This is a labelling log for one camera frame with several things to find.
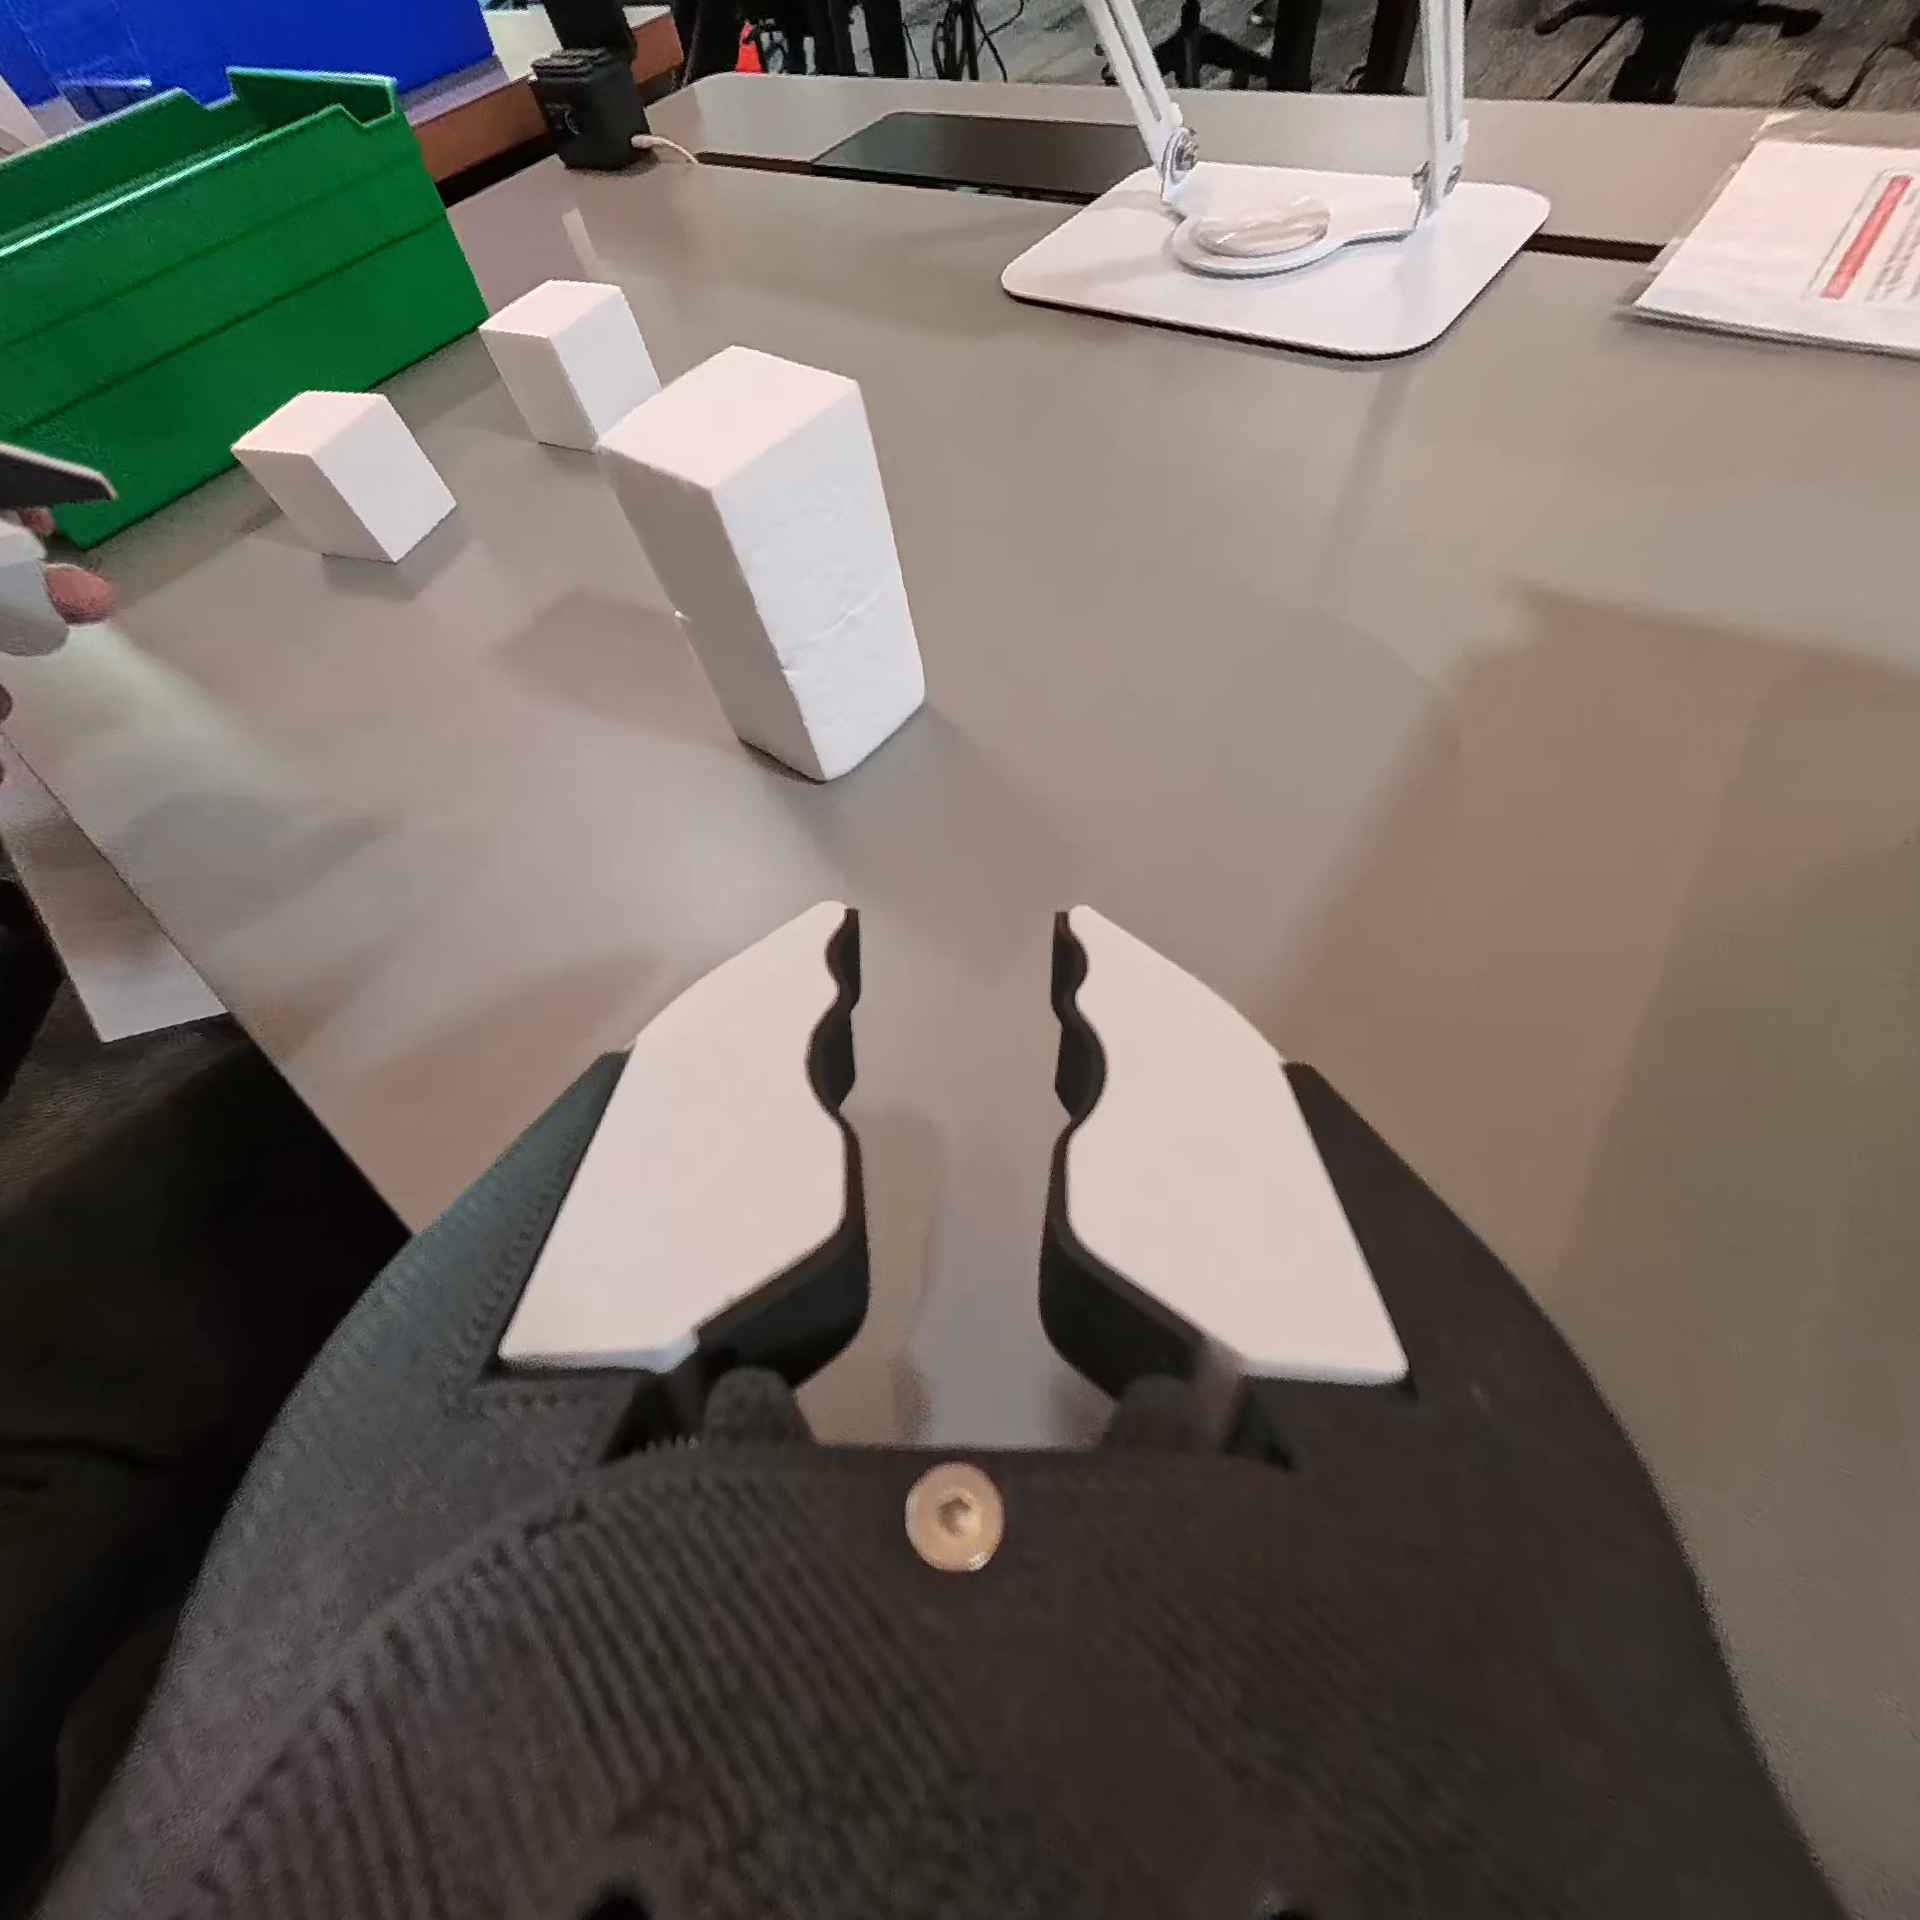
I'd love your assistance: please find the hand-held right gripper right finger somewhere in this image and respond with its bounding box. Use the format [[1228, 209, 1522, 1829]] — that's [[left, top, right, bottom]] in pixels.
[[1035, 904, 1414, 1446]]

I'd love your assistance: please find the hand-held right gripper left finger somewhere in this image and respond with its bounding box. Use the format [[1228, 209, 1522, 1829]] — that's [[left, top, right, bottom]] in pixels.
[[493, 900, 874, 1413]]

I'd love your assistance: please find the white foam cube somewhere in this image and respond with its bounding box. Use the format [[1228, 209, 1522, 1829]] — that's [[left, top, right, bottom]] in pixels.
[[480, 280, 664, 450], [231, 392, 460, 566]]

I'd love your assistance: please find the tall white foam block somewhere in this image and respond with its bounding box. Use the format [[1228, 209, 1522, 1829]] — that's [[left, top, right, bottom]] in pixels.
[[598, 342, 926, 786]]

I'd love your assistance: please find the green plastic bin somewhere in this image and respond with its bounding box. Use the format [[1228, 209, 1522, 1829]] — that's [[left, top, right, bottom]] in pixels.
[[0, 65, 492, 548]]

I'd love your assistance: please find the brown wooden table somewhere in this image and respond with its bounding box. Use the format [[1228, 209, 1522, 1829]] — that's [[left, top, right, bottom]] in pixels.
[[413, 90, 574, 191]]

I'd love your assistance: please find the black charger block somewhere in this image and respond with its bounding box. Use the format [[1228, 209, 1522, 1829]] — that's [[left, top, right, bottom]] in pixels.
[[524, 48, 651, 172]]

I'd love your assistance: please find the white desk lamp stand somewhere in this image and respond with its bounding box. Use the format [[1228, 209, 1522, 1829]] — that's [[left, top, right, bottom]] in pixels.
[[1001, 0, 1553, 361]]

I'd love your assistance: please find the black desk mat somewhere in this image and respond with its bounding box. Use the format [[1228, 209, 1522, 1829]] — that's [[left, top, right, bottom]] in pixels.
[[811, 111, 1159, 201]]

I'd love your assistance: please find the document in clear sleeve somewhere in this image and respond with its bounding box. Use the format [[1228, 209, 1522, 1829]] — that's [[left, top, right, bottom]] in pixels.
[[1618, 111, 1920, 361]]

